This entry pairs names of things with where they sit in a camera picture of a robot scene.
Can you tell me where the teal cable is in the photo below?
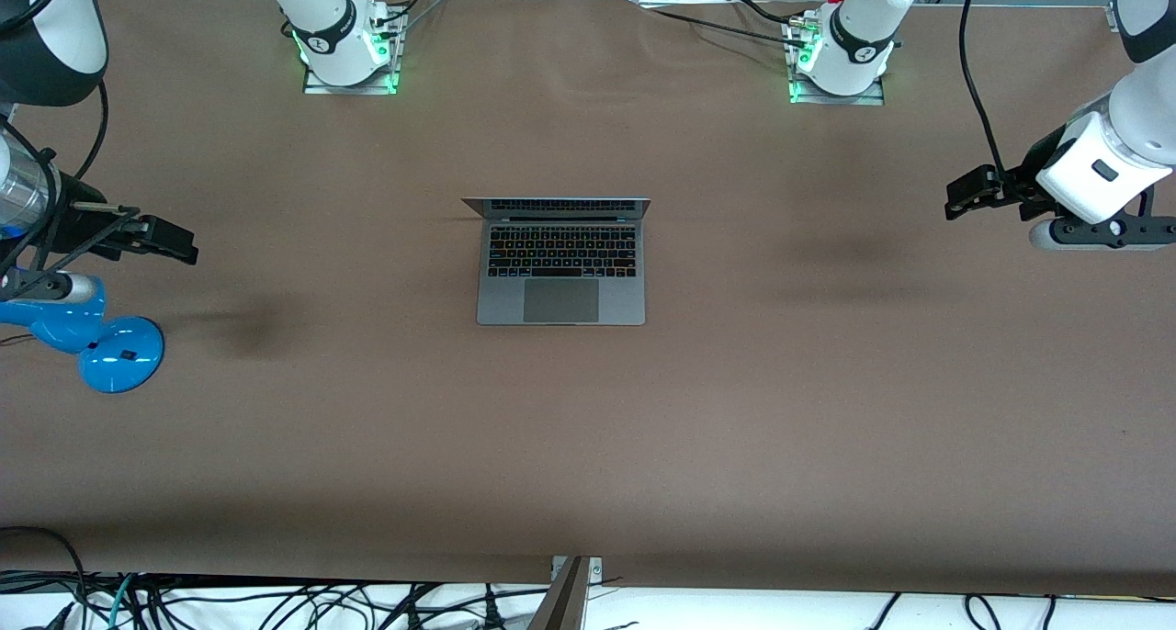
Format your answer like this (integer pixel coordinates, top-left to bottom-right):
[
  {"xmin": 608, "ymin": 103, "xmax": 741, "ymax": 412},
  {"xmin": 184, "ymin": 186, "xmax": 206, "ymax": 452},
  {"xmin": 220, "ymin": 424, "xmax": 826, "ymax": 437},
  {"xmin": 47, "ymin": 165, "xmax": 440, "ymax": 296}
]
[{"xmin": 108, "ymin": 573, "xmax": 141, "ymax": 630}]

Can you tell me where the black looping cable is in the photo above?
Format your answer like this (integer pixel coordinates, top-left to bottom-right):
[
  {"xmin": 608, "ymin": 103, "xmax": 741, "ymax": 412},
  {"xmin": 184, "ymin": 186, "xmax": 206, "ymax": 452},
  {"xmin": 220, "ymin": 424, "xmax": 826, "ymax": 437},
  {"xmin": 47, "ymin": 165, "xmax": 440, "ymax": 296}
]
[{"xmin": 0, "ymin": 526, "xmax": 88, "ymax": 630}]

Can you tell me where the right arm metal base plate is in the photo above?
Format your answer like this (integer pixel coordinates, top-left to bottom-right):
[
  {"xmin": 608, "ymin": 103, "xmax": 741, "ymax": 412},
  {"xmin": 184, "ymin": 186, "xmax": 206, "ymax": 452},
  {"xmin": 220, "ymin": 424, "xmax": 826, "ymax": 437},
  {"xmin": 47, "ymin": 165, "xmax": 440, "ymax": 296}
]
[{"xmin": 303, "ymin": 10, "xmax": 402, "ymax": 96}]

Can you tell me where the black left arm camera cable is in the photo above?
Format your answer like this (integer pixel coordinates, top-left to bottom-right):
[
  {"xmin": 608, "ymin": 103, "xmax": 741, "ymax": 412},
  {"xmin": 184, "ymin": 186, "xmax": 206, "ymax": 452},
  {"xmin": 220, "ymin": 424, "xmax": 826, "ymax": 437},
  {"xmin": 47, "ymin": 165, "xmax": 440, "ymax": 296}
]
[{"xmin": 958, "ymin": 0, "xmax": 1012, "ymax": 181}]

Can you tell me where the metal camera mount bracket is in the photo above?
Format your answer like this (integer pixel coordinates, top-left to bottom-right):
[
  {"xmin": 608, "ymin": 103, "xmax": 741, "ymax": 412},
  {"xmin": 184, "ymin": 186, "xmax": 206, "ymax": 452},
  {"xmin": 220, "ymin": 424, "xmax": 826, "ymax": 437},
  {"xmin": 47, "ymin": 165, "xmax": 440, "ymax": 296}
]
[{"xmin": 528, "ymin": 555, "xmax": 605, "ymax": 630}]

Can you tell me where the brown table cover sheet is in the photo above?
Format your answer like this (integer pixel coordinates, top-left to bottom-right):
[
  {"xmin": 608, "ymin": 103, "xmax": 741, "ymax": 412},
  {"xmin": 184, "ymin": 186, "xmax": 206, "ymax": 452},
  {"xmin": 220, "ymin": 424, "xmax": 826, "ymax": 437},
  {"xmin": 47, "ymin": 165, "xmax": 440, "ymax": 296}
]
[{"xmin": 0, "ymin": 0, "xmax": 1176, "ymax": 599}]

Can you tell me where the grey laptop with black keyboard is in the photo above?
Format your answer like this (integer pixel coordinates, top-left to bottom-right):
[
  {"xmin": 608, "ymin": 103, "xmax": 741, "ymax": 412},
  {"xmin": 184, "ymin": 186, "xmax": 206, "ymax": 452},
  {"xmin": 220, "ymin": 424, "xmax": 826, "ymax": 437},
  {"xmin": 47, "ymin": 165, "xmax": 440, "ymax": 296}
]
[{"xmin": 461, "ymin": 197, "xmax": 651, "ymax": 327}]

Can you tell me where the blue desk lamp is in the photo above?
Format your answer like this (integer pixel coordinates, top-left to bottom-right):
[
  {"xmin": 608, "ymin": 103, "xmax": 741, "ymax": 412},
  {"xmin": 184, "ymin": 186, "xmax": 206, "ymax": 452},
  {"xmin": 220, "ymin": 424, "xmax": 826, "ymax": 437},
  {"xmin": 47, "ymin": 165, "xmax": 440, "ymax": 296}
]
[{"xmin": 0, "ymin": 276, "xmax": 166, "ymax": 394}]

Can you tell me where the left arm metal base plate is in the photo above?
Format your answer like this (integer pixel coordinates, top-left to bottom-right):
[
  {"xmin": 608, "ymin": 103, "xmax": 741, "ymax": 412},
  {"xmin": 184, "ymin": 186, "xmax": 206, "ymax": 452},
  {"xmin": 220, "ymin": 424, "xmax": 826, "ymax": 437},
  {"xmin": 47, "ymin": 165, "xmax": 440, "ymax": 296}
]
[{"xmin": 788, "ymin": 15, "xmax": 886, "ymax": 106}]

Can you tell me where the black cable tangle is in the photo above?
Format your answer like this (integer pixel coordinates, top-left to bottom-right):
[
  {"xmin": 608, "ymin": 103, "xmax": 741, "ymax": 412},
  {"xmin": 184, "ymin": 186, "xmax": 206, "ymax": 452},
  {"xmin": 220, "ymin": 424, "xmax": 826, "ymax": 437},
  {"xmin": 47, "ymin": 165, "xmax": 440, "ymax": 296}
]
[{"xmin": 0, "ymin": 570, "xmax": 552, "ymax": 630}]

